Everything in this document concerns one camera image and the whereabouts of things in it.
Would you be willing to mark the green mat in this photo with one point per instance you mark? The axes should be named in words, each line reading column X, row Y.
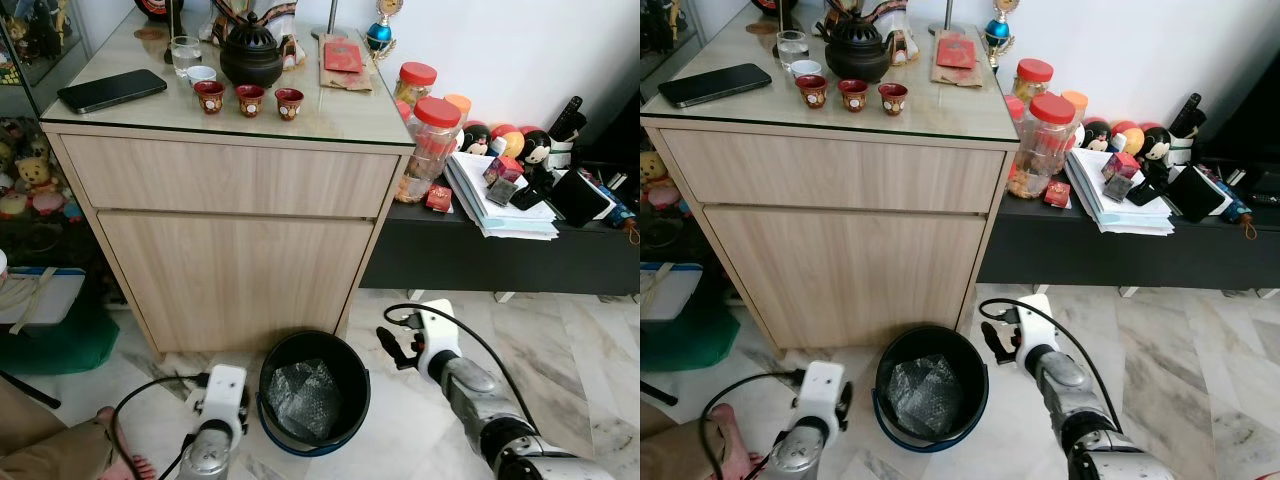
column 685, row 340
column 60, row 345

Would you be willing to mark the black television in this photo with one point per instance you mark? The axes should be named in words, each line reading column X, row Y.
column 1245, row 110
column 625, row 130

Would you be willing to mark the red packet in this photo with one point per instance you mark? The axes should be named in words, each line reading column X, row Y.
column 955, row 52
column 343, row 57

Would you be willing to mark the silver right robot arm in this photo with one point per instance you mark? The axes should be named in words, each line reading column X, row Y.
column 1090, row 410
column 500, row 410

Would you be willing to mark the large plastic jar red lid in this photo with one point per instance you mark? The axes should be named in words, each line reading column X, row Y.
column 1045, row 145
column 430, row 150

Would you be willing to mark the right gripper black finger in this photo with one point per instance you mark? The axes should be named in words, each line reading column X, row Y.
column 391, row 347
column 994, row 340

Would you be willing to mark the silver lamp pole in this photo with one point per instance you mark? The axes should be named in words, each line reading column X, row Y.
column 332, row 15
column 945, row 12

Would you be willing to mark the black wallet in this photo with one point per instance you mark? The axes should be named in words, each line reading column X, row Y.
column 580, row 195
column 1198, row 192

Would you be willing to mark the brown paper envelope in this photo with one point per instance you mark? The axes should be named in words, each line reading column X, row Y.
column 958, row 78
column 350, row 82

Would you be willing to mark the person's leg beige trousers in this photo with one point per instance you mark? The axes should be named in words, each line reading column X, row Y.
column 50, row 440
column 680, row 450

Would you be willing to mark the plastic jar orange lid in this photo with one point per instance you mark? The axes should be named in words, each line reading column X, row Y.
column 460, row 103
column 1077, row 100

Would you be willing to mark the black smartphone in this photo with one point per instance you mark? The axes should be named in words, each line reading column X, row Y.
column 715, row 85
column 110, row 90

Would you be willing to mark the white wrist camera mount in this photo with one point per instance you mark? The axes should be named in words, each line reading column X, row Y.
column 1033, row 320
column 822, row 388
column 222, row 392
column 438, row 325

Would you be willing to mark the clear drinking glass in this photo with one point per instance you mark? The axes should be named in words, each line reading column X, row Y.
column 792, row 48
column 186, row 55

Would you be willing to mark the small white cup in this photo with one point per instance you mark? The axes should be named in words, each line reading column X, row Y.
column 806, row 68
column 201, row 74

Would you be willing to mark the gold trophy with blue ball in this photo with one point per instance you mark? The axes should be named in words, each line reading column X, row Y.
column 1000, row 28
column 380, row 35

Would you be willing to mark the small dark packet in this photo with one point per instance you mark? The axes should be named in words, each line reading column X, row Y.
column 1118, row 189
column 500, row 192

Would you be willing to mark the black bucket blue rim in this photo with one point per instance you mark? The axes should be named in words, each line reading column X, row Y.
column 300, row 345
column 925, row 340

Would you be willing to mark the white blue box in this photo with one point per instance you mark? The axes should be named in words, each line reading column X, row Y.
column 40, row 295
column 668, row 290

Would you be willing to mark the black stick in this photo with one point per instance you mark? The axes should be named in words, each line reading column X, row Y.
column 30, row 390
column 652, row 386

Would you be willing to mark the clear bubble wrap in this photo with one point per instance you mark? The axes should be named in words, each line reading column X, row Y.
column 305, row 400
column 925, row 395

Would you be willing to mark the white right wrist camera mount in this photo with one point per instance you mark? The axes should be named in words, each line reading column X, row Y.
column 1033, row 320
column 438, row 325

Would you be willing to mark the stack of white papers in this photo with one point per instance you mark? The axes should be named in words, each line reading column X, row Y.
column 490, row 215
column 1110, row 212

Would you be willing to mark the black remote in white cup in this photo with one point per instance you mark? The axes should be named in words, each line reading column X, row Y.
column 1187, row 115
column 566, row 118

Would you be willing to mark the small plastic jar red lid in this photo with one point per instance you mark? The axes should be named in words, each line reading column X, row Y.
column 415, row 85
column 1032, row 78

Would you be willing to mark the black TV console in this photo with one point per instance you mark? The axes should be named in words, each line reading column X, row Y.
column 1100, row 260
column 480, row 265

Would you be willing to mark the black mouse doll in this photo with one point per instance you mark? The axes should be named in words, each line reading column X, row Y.
column 536, row 148
column 1156, row 145

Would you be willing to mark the small pink red box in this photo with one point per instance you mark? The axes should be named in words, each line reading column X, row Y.
column 505, row 168
column 1122, row 165

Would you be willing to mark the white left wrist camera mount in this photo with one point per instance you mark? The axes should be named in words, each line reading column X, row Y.
column 822, row 388
column 222, row 392

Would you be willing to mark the glass display cabinet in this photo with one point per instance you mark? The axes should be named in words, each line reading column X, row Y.
column 30, row 50
column 660, row 40

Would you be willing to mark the yellow bear toy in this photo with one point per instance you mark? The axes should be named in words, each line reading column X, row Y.
column 658, row 168
column 35, row 175

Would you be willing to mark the light wood drawer cabinet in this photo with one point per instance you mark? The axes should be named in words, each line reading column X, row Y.
column 230, row 260
column 840, row 255

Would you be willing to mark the small red teacup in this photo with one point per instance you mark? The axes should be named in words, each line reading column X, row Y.
column 289, row 104
column 250, row 101
column 893, row 99
column 812, row 92
column 853, row 95
column 209, row 97

